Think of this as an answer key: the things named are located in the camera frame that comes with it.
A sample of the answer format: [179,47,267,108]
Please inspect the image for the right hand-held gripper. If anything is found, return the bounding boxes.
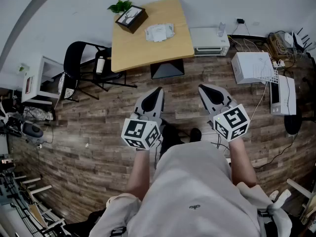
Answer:
[198,83,251,143]

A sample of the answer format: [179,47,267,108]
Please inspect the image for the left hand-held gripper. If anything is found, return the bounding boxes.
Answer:
[120,87,165,151]

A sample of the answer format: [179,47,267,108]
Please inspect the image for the white plastic flip lid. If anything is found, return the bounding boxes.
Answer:
[152,31,165,43]

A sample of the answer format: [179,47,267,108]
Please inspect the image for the white wet wipe pack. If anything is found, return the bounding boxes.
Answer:
[144,22,176,43]

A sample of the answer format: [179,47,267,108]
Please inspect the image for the person's right forearm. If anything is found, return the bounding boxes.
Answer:
[228,134,258,189]

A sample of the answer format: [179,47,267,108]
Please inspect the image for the person's left forearm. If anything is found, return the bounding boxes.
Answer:
[126,147,152,202]

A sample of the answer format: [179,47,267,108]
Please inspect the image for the person's black trousers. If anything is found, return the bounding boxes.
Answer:
[159,118,203,159]

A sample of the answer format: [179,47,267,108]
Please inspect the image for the black table base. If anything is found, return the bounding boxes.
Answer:
[150,58,186,80]

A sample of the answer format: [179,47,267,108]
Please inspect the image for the large white carton box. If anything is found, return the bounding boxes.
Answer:
[231,51,275,85]

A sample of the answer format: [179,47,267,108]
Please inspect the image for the white toaster oven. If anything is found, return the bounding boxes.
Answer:
[189,27,231,57]

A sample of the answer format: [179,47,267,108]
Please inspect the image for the white bottle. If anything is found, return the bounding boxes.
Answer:
[95,55,107,75]

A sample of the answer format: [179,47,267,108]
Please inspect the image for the white appliance with dark screen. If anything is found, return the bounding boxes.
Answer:
[269,75,297,116]

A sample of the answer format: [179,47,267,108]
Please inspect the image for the black standing fan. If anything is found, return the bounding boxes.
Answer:
[283,106,316,136]

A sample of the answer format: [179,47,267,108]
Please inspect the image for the patterned seat cushion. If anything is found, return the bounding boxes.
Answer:
[57,72,79,101]

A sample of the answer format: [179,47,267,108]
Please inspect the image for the black folding chair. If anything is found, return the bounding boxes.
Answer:
[63,41,138,103]

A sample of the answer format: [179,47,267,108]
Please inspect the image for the black framed deer picture box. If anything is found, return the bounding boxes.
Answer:
[115,5,149,35]

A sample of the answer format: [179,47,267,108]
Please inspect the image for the person's white shirt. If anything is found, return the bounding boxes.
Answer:
[88,141,293,237]

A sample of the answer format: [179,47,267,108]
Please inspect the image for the white router with antennas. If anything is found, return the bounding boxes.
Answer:
[292,27,312,52]

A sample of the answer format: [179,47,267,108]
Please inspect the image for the green leafy plant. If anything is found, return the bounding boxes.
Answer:
[107,0,133,15]

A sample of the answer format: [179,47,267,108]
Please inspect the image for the white side cabinet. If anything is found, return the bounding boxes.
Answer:
[20,55,64,105]

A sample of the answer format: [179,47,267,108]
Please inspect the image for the camouflage cloth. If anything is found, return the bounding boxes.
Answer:
[23,106,54,122]

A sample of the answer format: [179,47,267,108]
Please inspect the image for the white wooden chair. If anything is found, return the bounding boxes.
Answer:
[285,177,316,232]

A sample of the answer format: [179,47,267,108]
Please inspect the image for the gray rounded device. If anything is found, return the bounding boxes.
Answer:
[21,120,45,141]

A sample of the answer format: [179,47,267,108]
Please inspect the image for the red flat item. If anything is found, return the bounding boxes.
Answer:
[24,75,36,95]

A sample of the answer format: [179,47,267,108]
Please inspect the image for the black bag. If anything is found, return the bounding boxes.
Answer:
[65,208,107,237]

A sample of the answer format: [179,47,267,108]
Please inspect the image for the wooden slat rack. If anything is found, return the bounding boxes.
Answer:
[0,173,65,237]

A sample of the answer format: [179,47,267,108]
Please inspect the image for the white cable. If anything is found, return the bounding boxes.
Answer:
[248,81,270,123]

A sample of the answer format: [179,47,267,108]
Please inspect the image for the white wire grid rack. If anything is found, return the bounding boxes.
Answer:
[254,57,279,84]

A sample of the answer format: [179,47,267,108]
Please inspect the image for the cardboard box with cables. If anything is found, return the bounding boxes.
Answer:
[267,32,289,58]

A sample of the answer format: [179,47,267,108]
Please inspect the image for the black floor cable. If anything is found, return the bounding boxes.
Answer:
[251,131,301,169]

